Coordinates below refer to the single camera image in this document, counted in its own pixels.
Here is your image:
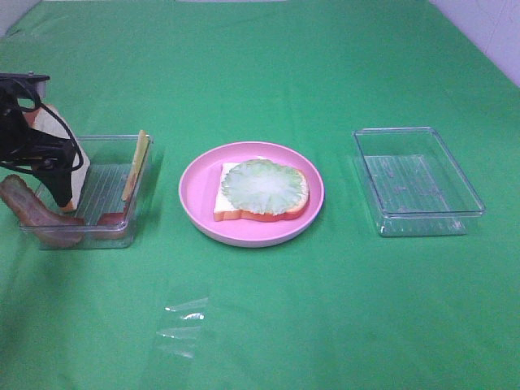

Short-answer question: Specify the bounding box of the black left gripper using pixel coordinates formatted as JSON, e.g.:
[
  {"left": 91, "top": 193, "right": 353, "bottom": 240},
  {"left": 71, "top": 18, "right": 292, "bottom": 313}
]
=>
[{"left": 1, "top": 90, "right": 81, "bottom": 210}]

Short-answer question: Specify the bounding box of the bacon strip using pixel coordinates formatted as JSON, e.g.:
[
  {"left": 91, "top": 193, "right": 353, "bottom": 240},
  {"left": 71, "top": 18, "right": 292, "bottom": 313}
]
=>
[
  {"left": 93, "top": 201, "right": 131, "bottom": 240},
  {"left": 1, "top": 174, "right": 85, "bottom": 248}
]

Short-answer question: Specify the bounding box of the yellow cheese slice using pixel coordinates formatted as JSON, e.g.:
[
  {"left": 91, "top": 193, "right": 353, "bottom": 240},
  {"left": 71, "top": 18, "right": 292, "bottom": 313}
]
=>
[{"left": 121, "top": 130, "right": 150, "bottom": 202}]

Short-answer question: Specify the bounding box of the bread slice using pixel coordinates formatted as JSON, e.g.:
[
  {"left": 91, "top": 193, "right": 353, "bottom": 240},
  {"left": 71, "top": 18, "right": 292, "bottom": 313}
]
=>
[
  {"left": 212, "top": 161, "right": 310, "bottom": 223},
  {"left": 22, "top": 103, "right": 92, "bottom": 214}
]

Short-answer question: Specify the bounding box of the green lettuce leaf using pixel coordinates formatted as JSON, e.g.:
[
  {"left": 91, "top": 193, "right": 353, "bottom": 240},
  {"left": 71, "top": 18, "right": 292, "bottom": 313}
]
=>
[{"left": 223, "top": 158, "right": 310, "bottom": 216}]

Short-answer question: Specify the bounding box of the clear left food container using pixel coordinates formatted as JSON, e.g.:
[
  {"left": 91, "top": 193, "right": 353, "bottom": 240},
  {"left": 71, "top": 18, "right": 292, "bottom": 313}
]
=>
[{"left": 19, "top": 133, "right": 153, "bottom": 250}]

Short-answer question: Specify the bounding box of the clear food container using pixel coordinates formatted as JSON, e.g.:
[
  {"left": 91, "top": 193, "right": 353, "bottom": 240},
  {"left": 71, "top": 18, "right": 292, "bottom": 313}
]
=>
[
  {"left": 19, "top": 133, "right": 153, "bottom": 250},
  {"left": 353, "top": 127, "right": 486, "bottom": 237}
]

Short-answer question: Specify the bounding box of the pink round plate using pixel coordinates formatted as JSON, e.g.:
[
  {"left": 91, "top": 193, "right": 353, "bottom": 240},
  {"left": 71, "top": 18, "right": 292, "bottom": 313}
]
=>
[{"left": 179, "top": 141, "right": 325, "bottom": 248}]

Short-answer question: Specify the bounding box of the clear plastic film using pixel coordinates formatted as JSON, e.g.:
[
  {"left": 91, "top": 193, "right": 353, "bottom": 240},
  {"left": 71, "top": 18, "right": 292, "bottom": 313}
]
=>
[{"left": 154, "top": 282, "right": 210, "bottom": 360}]

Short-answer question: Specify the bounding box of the green table cloth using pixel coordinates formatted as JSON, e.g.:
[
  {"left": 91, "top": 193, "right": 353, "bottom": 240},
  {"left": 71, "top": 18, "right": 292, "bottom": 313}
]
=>
[{"left": 1, "top": 1, "right": 519, "bottom": 389}]

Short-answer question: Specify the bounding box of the clear right food container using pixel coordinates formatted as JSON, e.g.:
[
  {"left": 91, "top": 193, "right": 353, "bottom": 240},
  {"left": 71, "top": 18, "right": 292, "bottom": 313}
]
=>
[{"left": 353, "top": 127, "right": 486, "bottom": 237}]

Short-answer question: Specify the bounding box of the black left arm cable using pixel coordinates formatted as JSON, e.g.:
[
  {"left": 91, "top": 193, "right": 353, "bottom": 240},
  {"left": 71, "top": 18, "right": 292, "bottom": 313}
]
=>
[{"left": 0, "top": 76, "right": 85, "bottom": 174}]

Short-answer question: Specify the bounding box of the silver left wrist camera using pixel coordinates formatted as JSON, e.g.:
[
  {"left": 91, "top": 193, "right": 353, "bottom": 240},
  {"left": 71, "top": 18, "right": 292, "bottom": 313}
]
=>
[{"left": 1, "top": 72, "right": 50, "bottom": 101}]

